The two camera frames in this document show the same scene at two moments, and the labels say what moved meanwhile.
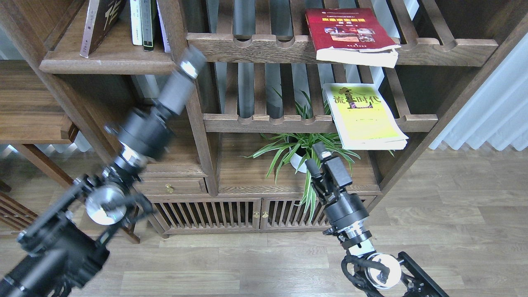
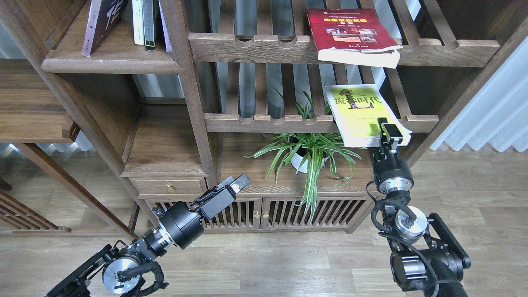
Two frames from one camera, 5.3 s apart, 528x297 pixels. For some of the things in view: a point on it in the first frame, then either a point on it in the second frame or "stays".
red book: x=351 y=36 stays
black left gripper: x=148 y=131 → x=182 y=224
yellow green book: x=364 y=119 stays
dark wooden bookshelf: x=220 y=117 stays
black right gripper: x=345 y=209 → x=393 y=174
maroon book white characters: x=102 y=15 stays
